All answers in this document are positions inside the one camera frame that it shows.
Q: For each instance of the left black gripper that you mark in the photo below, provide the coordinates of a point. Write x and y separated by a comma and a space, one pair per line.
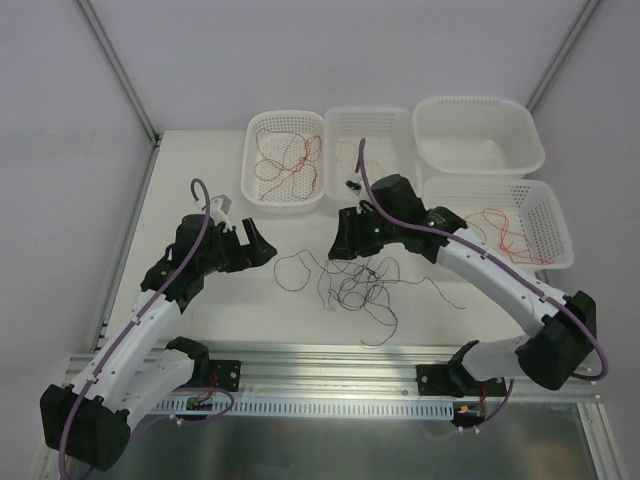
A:
234, 248

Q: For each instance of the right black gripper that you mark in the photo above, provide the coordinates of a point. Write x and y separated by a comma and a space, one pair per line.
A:
357, 233

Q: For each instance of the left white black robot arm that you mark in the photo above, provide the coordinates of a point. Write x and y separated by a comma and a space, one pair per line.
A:
92, 418

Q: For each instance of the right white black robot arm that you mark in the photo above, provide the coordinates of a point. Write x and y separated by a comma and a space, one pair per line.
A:
559, 330

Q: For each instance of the translucent middle white basket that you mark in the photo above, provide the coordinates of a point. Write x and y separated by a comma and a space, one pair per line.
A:
389, 148

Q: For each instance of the rounded perforated white basket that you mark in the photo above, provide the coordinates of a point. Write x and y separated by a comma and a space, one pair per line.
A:
282, 164

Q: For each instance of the solid white tub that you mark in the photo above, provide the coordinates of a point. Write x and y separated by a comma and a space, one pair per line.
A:
477, 136

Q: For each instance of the large perforated white basket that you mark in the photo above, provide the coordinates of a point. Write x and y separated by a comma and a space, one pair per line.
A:
520, 219

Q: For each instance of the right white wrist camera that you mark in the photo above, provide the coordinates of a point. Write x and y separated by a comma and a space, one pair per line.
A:
355, 184

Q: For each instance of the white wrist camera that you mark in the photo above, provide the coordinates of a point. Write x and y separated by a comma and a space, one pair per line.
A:
355, 184
217, 208

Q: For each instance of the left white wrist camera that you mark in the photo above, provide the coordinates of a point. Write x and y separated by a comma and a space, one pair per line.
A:
217, 208

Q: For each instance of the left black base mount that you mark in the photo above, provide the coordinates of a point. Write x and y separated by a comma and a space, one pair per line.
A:
223, 374

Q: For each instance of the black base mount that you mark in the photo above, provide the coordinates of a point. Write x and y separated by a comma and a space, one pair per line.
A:
223, 374
441, 380

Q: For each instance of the white slotted cable duct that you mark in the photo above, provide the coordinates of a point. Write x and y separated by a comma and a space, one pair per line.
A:
308, 407

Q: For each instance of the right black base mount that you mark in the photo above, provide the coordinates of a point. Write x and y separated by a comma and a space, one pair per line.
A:
441, 380

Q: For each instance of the left aluminium frame post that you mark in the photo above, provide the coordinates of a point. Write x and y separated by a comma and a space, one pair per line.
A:
97, 30

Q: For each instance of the aluminium frame post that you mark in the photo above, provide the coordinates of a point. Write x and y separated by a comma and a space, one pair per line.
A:
97, 30
577, 28

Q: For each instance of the right aluminium frame post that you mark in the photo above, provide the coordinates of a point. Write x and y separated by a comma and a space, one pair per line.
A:
577, 28

